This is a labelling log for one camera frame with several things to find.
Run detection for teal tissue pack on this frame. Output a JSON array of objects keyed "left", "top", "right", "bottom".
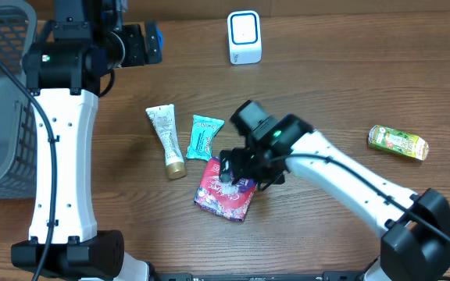
[{"left": 186, "top": 115, "right": 224, "bottom": 161}]

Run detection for grey plastic shopping basket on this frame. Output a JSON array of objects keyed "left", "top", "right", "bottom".
[{"left": 0, "top": 1, "right": 37, "bottom": 199}]

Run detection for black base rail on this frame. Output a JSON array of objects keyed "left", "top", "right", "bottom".
[{"left": 148, "top": 271, "right": 363, "bottom": 281}]

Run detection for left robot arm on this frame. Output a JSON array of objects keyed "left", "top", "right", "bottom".
[{"left": 11, "top": 1, "right": 161, "bottom": 280}]

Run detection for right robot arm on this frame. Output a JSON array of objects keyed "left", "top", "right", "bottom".
[{"left": 220, "top": 100, "right": 450, "bottom": 280}]

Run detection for white barcode scanner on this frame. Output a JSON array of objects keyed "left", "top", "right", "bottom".
[{"left": 227, "top": 10, "right": 263, "bottom": 65}]

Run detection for white tube gold cap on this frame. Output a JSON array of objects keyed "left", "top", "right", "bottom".
[{"left": 145, "top": 104, "right": 187, "bottom": 180}]

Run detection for red purple liner pack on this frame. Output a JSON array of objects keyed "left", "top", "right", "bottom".
[{"left": 194, "top": 158, "right": 256, "bottom": 222}]

